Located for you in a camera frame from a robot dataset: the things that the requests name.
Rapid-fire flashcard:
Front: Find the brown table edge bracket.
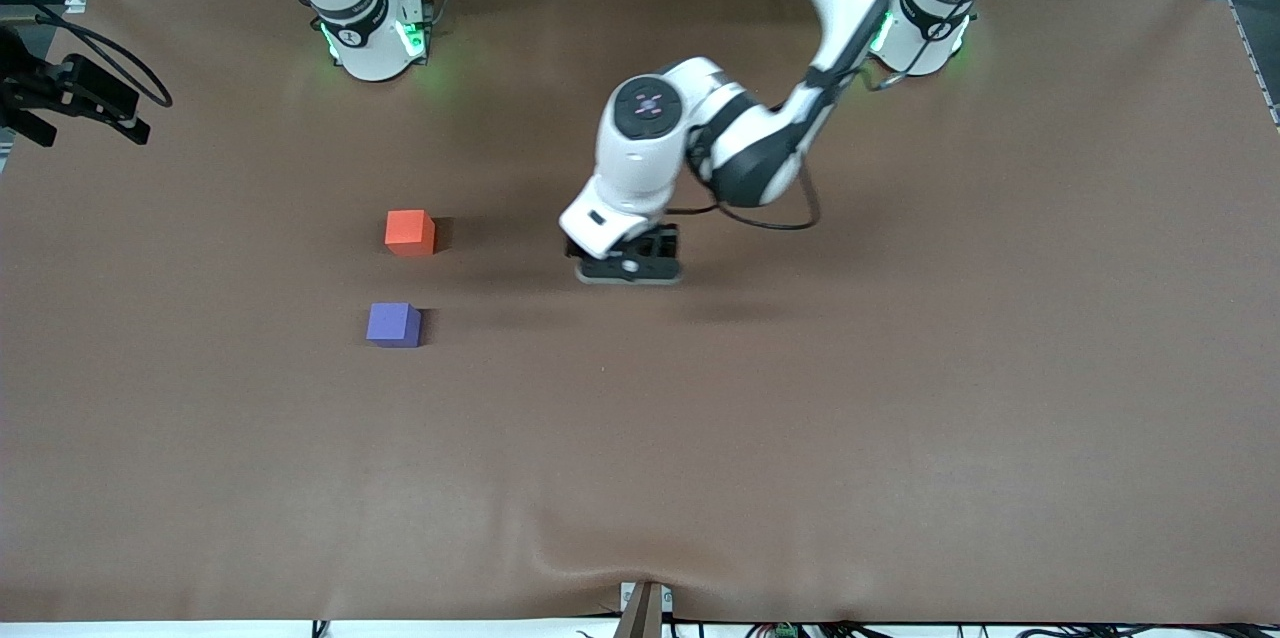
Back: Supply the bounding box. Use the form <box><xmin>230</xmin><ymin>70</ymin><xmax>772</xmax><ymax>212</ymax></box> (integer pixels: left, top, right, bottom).
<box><xmin>618</xmin><ymin>580</ymin><xmax>673</xmax><ymax>638</ymax></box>

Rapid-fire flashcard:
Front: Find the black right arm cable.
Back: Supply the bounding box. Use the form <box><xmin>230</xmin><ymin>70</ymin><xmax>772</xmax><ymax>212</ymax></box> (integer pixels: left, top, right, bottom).
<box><xmin>0</xmin><ymin>0</ymin><xmax>174</xmax><ymax>109</ymax></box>

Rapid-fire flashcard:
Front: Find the brown table mat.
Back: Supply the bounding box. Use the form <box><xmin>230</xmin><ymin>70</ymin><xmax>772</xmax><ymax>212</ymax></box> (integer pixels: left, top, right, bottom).
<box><xmin>0</xmin><ymin>0</ymin><xmax>1280</xmax><ymax>624</ymax></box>

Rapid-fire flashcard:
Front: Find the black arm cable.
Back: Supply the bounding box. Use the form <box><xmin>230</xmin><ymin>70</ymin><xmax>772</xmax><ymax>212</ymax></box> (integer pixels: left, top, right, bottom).
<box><xmin>0</xmin><ymin>0</ymin><xmax>174</xmax><ymax>109</ymax></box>
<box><xmin>665</xmin><ymin>163</ymin><xmax>822</xmax><ymax>232</ymax></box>

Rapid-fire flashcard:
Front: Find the orange foam block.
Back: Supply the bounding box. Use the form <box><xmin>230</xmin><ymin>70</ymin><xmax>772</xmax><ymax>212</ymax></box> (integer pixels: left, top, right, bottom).
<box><xmin>384</xmin><ymin>209</ymin><xmax>437</xmax><ymax>257</ymax></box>

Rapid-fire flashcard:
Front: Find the purple foam block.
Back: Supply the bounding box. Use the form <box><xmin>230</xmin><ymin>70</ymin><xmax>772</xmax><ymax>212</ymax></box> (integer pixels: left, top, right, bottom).
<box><xmin>365</xmin><ymin>302</ymin><xmax>423</xmax><ymax>349</ymax></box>

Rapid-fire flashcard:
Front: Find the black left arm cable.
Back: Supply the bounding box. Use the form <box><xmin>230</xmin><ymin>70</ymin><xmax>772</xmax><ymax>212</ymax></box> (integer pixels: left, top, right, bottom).
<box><xmin>665</xmin><ymin>163</ymin><xmax>822</xmax><ymax>232</ymax></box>

